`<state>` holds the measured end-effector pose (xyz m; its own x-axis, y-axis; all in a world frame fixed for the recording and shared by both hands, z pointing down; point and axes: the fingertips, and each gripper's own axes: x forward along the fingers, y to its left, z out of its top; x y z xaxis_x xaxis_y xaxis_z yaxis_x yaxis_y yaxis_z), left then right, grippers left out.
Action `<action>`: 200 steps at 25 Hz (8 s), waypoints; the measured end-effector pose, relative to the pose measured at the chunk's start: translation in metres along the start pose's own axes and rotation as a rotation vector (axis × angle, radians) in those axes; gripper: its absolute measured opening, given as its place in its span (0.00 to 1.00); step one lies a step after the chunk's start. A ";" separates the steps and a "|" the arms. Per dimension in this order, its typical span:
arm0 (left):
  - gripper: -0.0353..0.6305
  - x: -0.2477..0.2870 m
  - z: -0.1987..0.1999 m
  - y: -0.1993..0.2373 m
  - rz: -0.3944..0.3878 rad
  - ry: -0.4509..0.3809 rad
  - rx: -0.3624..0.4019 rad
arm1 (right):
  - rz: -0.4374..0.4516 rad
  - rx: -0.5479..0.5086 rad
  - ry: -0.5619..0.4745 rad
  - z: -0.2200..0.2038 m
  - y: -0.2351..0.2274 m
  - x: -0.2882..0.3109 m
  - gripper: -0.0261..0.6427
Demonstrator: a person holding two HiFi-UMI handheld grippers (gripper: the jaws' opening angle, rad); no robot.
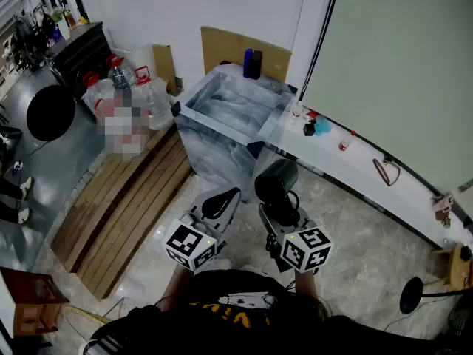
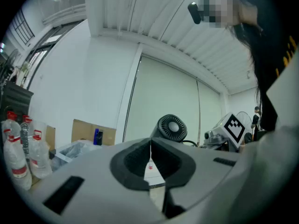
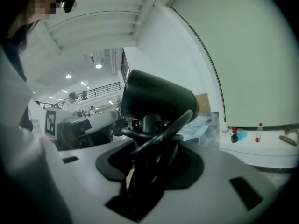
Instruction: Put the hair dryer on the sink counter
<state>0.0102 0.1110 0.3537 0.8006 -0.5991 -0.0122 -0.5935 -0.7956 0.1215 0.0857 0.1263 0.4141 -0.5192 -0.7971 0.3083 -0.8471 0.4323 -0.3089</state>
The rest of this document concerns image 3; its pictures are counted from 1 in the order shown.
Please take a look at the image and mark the black metal railing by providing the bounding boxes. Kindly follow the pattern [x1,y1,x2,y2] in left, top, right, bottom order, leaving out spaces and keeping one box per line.
[36,81,123,109]

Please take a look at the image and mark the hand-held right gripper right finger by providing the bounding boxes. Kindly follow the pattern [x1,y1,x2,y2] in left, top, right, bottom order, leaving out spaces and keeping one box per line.
[140,141,288,224]

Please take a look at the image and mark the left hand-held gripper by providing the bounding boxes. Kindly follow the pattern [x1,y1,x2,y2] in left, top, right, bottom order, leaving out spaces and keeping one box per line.
[43,109,121,151]

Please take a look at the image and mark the dark strap loop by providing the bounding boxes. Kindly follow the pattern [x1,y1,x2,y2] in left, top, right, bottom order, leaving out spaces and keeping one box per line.
[278,127,299,147]

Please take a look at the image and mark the black round object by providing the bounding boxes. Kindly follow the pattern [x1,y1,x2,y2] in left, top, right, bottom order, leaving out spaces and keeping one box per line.
[120,69,200,196]

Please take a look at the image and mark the brown cardboard sheet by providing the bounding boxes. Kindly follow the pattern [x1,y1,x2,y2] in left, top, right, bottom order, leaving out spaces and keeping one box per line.
[194,93,211,114]

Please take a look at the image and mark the person's head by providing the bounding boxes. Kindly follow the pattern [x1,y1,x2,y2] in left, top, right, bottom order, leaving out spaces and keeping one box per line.
[14,0,63,27]

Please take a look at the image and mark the blue-grey tray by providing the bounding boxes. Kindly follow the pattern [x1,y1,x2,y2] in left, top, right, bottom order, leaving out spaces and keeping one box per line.
[177,112,221,148]

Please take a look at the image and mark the clear bottle with red cap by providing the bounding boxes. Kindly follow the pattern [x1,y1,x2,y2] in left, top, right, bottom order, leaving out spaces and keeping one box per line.
[255,123,263,143]

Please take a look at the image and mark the white ledge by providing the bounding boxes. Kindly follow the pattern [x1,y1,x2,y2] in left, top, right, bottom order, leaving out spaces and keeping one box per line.
[219,126,299,170]

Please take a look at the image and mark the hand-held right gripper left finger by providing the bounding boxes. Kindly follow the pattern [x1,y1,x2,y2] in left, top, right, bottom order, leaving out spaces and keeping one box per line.
[44,138,139,224]

